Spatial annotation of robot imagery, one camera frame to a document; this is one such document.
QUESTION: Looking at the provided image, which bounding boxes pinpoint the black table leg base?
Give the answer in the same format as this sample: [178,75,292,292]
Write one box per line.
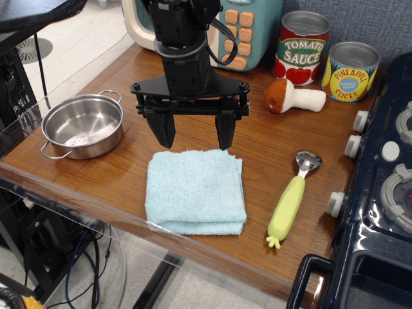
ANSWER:
[132,261,176,309]

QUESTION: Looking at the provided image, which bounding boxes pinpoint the plush brown mushroom toy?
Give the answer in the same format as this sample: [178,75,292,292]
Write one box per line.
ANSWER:
[264,79,326,113]

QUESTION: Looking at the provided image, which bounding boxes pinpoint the green handled ice cream scoop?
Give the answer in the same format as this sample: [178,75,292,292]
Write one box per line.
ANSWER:
[266,151,323,250]

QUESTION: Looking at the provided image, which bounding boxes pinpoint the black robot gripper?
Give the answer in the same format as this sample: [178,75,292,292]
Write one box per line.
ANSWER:
[130,41,250,150]

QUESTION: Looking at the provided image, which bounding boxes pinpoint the toy microwave teal cream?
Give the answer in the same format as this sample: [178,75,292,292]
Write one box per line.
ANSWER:
[121,0,283,71]

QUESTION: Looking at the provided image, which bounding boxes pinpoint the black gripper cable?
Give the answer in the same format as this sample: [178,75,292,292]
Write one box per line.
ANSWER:
[204,17,239,66]

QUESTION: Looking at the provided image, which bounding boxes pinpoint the dark blue toy stove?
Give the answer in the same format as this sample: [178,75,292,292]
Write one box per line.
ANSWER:
[287,53,411,308]

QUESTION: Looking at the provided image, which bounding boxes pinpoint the black cable sleeve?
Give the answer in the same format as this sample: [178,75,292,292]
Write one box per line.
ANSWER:
[0,0,88,34]

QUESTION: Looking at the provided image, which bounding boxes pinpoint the tomato sauce can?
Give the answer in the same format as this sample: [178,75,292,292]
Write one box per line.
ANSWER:
[273,10,331,86]

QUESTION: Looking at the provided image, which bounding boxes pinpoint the clear acrylic table guard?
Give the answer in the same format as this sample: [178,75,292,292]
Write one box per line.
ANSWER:
[1,45,191,256]

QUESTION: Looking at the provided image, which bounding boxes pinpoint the silver steel pot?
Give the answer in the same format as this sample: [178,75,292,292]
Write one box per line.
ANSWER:
[41,90,124,160]

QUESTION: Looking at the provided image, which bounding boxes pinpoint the blue floor cable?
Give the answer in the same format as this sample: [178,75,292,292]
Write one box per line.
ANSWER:
[64,229,101,309]

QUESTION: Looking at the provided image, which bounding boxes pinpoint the black desk left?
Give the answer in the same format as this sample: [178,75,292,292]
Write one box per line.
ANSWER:
[1,0,86,53]

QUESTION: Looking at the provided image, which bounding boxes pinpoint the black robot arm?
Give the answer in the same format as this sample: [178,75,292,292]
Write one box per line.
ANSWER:
[130,1,250,150]

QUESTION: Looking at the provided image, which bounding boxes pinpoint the pineapple slices can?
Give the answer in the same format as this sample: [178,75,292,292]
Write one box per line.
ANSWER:
[321,41,380,102]

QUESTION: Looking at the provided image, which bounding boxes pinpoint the light blue folded rag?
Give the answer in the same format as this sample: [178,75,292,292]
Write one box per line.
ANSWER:
[145,149,247,236]

